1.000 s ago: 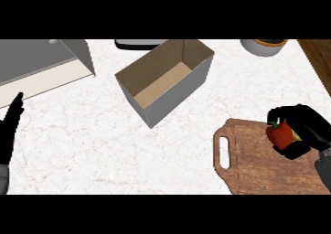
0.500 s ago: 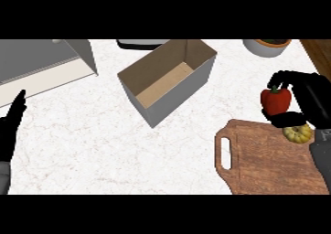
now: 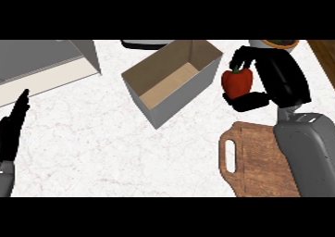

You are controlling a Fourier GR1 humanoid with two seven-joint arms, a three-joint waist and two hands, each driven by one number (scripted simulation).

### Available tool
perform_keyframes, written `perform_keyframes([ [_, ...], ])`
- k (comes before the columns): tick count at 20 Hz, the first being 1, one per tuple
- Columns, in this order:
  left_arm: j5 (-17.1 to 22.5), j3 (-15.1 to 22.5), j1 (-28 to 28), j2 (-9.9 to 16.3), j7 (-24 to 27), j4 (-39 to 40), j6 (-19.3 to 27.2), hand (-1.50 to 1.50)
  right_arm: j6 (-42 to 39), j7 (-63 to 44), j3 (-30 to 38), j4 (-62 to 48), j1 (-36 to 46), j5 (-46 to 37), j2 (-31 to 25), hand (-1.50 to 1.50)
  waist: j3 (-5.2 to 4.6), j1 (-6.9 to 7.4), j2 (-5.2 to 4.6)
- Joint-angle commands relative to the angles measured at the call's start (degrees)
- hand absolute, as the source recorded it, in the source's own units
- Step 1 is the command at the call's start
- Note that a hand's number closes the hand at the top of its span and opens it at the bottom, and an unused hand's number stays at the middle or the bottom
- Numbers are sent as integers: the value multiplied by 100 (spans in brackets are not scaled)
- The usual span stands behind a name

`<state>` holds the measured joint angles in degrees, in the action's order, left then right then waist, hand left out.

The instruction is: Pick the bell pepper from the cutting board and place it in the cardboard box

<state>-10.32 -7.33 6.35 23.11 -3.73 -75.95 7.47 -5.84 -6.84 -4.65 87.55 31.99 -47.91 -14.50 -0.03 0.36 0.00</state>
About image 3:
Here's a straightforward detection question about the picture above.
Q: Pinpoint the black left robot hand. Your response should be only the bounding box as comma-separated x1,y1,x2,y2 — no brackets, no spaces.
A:
0,88,31,165

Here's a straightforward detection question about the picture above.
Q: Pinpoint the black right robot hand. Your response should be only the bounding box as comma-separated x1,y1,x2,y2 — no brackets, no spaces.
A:
222,45,313,113

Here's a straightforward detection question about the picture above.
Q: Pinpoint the red bell pepper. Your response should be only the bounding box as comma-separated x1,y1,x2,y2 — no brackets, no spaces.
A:
220,64,255,100

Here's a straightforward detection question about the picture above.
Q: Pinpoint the open cardboard box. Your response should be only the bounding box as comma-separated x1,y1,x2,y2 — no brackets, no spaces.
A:
121,40,224,130

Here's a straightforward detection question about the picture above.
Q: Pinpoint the brown wooden cutting board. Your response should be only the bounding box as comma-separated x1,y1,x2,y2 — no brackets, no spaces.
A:
217,120,303,198

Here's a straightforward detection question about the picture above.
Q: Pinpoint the brown wooden panel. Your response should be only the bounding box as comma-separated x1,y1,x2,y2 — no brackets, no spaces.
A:
307,40,335,101

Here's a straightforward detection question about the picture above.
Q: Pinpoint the grey and white appliance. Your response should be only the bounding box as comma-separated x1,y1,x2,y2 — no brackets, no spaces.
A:
0,40,104,110

